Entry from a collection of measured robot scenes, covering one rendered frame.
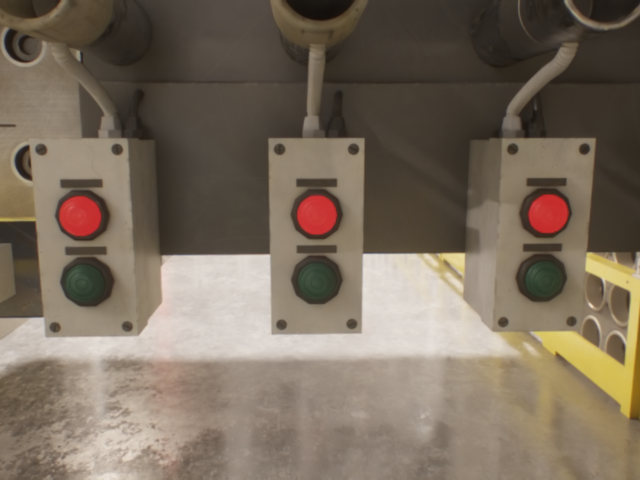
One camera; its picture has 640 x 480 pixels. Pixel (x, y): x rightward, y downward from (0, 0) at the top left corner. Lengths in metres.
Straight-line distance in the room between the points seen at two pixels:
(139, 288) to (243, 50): 0.23
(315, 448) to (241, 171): 1.13
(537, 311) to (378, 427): 1.22
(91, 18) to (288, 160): 0.16
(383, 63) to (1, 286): 0.39
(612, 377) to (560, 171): 1.52
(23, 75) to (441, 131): 0.38
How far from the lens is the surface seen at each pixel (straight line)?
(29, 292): 0.68
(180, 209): 0.54
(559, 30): 0.44
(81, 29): 0.43
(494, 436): 1.69
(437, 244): 0.55
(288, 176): 0.44
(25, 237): 0.67
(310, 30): 0.37
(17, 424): 1.88
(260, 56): 0.56
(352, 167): 0.44
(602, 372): 2.02
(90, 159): 0.46
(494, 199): 0.48
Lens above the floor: 0.77
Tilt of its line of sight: 10 degrees down
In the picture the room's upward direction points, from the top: straight up
